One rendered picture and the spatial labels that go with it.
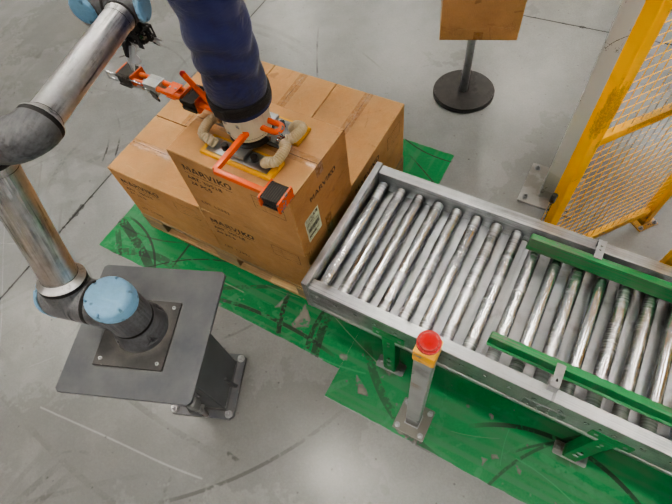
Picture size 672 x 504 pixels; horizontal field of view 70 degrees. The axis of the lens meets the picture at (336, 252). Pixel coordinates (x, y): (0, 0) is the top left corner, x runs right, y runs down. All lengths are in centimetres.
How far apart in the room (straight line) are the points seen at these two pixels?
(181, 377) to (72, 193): 205
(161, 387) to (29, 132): 90
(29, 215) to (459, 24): 217
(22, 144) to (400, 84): 266
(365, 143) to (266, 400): 134
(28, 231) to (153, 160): 119
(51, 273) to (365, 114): 162
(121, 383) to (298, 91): 171
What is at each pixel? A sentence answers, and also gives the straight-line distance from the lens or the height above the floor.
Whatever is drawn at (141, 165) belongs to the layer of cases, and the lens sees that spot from 267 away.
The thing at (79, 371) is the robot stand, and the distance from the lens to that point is 197.
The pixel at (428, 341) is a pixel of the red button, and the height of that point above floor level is 104.
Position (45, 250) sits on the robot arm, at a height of 121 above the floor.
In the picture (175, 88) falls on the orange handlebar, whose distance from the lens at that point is 209.
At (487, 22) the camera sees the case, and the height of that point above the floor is 72.
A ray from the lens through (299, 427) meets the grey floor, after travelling 240.
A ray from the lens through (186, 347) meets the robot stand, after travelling 181.
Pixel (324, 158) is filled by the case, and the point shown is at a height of 93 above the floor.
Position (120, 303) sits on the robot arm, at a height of 102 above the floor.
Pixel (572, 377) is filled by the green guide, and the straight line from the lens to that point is 192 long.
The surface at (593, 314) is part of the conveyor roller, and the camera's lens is 208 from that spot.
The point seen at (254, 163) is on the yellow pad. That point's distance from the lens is 187.
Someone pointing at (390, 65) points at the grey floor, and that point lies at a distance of 372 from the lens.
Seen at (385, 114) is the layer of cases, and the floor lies 54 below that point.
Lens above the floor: 233
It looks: 59 degrees down
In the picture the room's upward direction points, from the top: 11 degrees counter-clockwise
